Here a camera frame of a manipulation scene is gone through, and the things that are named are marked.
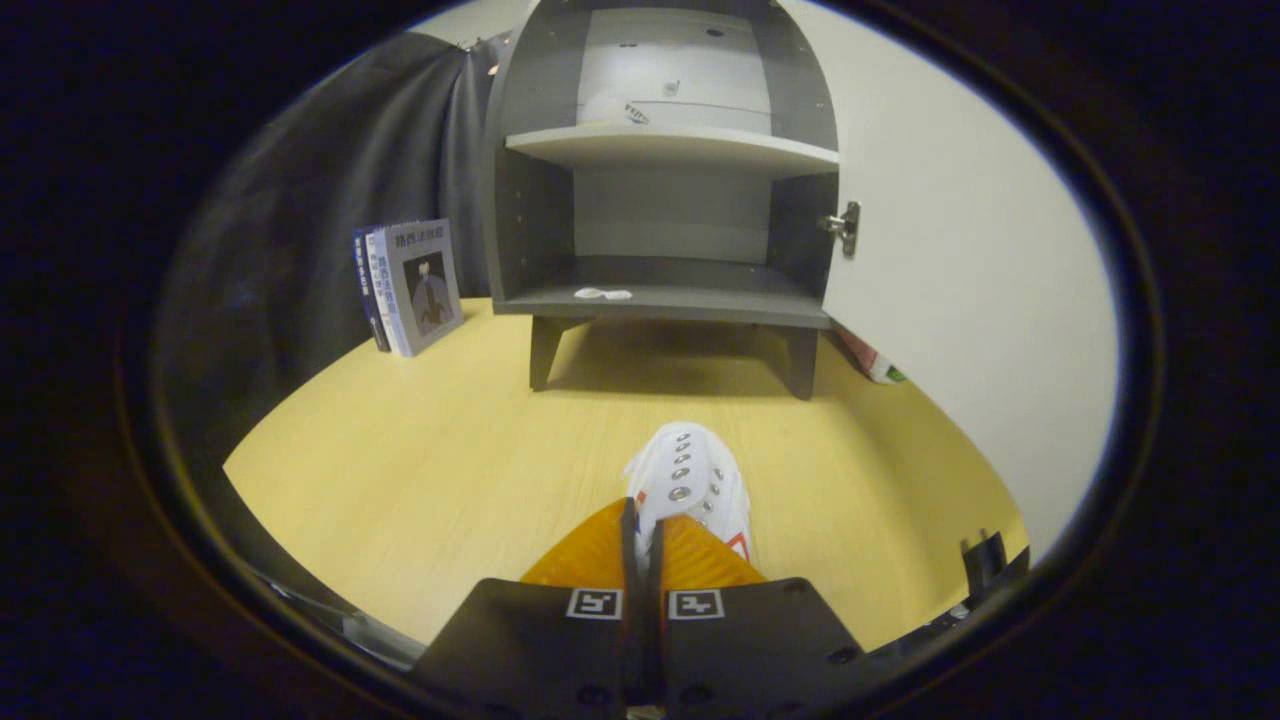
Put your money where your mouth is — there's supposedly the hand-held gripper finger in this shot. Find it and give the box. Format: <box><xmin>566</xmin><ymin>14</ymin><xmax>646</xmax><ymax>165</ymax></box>
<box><xmin>643</xmin><ymin>515</ymin><xmax>873</xmax><ymax>720</ymax></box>
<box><xmin>408</xmin><ymin>497</ymin><xmax>643</xmax><ymax>720</ymax></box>

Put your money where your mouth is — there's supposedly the white shoe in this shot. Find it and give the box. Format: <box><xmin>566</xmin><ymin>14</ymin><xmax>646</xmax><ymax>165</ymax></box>
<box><xmin>622</xmin><ymin>420</ymin><xmax>753</xmax><ymax>566</ymax></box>

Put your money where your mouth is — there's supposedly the white shoe cabinet door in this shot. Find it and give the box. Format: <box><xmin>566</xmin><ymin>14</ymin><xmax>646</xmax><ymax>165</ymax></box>
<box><xmin>785</xmin><ymin>0</ymin><xmax>1121</xmax><ymax>563</ymax></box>

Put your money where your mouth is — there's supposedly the black clamp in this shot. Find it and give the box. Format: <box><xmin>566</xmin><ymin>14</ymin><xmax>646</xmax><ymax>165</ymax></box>
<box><xmin>960</xmin><ymin>530</ymin><xmax>1031</xmax><ymax>603</ymax></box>

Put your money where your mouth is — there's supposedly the watermelon slice toy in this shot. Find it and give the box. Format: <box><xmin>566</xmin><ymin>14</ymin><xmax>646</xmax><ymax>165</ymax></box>
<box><xmin>838</xmin><ymin>325</ymin><xmax>909</xmax><ymax>386</ymax></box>

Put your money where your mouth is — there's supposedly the portrait cover book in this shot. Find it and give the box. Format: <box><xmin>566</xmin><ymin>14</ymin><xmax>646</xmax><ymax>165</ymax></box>
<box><xmin>383</xmin><ymin>218</ymin><xmax>464</xmax><ymax>358</ymax></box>

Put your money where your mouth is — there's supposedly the black backdrop cloth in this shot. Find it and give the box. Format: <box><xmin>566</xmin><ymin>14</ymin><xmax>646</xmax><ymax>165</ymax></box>
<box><xmin>155</xmin><ymin>30</ymin><xmax>501</xmax><ymax>471</ymax></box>

